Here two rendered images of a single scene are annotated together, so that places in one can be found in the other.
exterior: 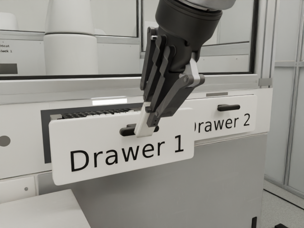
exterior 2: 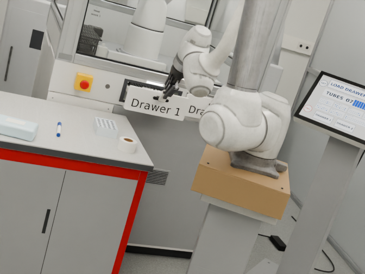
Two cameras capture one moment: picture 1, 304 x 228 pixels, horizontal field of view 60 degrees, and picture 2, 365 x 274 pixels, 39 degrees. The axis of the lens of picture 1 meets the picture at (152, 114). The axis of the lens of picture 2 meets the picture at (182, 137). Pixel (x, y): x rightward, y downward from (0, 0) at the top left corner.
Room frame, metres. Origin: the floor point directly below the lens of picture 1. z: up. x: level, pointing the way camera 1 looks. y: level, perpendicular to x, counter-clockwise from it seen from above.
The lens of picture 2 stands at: (-1.78, -0.38, 1.42)
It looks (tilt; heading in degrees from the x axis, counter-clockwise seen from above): 16 degrees down; 7
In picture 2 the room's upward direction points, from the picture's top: 17 degrees clockwise
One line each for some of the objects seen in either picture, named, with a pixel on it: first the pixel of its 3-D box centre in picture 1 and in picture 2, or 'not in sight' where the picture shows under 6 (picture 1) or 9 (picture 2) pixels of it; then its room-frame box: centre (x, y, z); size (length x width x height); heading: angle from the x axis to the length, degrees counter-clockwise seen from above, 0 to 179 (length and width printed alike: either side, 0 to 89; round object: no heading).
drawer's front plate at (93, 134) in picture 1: (131, 141); (156, 103); (0.49, 0.04, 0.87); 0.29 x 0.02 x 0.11; 118
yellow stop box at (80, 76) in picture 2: not in sight; (83, 82); (0.41, 0.37, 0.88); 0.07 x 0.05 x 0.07; 118
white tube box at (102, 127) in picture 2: not in sight; (105, 127); (0.19, 0.16, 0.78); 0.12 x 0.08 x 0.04; 26
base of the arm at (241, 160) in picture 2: not in sight; (258, 158); (0.09, -0.46, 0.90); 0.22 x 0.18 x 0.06; 103
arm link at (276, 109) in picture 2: not in sight; (264, 122); (0.07, -0.44, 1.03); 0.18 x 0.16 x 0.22; 147
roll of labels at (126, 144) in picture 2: not in sight; (126, 144); (0.07, 0.03, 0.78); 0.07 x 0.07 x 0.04
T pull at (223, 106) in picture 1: (225, 107); not in sight; (0.71, -0.20, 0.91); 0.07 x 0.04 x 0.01; 118
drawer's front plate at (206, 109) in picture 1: (218, 116); (211, 110); (0.73, -0.19, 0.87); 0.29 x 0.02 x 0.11; 118
